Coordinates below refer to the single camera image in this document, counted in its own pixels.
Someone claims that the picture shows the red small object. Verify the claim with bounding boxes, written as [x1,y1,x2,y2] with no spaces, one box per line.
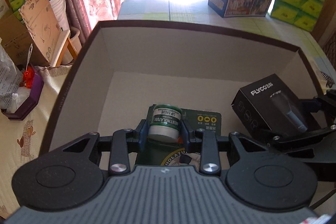
[19,65,35,89]

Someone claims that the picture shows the checkered tablecloth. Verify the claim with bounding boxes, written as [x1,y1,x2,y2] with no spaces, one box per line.
[117,0,335,89]

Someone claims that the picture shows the clear plastic bag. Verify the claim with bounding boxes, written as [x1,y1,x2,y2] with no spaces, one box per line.
[0,46,22,110]

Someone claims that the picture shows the brown cardboard storage box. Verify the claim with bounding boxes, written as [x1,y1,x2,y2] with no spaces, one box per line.
[40,20,322,153]

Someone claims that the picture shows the wooden stool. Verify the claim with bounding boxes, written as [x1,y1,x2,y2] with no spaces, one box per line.
[50,30,78,67]

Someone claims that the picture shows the black Flyco shaver box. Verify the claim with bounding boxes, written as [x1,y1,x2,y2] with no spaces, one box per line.
[231,74,321,141]

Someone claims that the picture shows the black hair comb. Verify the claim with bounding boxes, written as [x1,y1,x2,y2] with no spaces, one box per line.
[320,71,335,89]

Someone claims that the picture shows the dark green Mentholatum card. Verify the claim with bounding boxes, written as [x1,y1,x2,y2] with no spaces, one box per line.
[135,109,222,169]

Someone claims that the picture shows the purple tray box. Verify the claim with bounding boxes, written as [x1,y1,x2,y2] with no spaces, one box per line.
[1,65,44,121]

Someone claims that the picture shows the green lip salve tin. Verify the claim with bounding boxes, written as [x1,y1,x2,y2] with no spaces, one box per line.
[148,104,182,143]

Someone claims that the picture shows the floral beige cloth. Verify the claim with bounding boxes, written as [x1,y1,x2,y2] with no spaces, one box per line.
[0,65,71,219]

